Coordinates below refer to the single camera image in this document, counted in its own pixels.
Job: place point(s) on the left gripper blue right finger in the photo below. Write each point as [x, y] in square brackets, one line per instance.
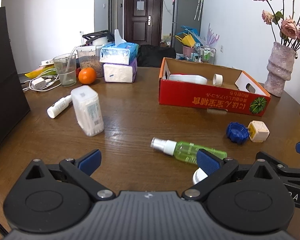
[218, 172]

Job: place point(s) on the dark brown entrance door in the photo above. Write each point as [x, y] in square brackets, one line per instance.
[143, 21]

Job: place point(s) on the green spray bottle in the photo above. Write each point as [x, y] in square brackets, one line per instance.
[183, 151]

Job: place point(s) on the white bottle with red cap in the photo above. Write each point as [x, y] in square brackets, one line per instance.
[196, 79]

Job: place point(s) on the white tape roll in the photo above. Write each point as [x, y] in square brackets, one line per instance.
[217, 80]

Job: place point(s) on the white charger with cables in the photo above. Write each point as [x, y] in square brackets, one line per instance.
[45, 81]

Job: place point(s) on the blue plastic bottle cap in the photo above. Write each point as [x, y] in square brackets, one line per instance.
[237, 133]

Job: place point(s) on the clear food container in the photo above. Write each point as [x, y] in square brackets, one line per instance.
[89, 56]

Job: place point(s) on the small white tube bottle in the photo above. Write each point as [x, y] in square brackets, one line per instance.
[59, 106]

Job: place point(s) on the white cotton swab box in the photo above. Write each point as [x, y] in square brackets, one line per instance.
[87, 110]

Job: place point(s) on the blue tissue pack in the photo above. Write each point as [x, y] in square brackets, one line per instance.
[119, 52]

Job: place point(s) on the orange fruit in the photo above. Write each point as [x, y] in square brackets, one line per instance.
[87, 76]

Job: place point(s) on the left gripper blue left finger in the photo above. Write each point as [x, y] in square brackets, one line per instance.
[78, 172]

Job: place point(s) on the metal wire trolley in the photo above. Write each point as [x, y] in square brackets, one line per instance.
[205, 54]

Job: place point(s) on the grey refrigerator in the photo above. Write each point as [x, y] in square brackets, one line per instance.
[185, 13]

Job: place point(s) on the cream square plug adapter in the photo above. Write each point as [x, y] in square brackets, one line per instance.
[258, 131]

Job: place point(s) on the white round jar lid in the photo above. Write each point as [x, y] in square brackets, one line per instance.
[198, 176]

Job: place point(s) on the black monitor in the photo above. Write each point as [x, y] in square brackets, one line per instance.
[13, 104]

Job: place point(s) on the red cardboard pumpkin box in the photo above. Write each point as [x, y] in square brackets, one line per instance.
[239, 93]

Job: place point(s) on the clear drinking glass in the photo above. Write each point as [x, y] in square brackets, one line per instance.
[65, 66]

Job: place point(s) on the pink textured ceramic vase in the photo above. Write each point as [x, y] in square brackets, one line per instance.
[280, 67]

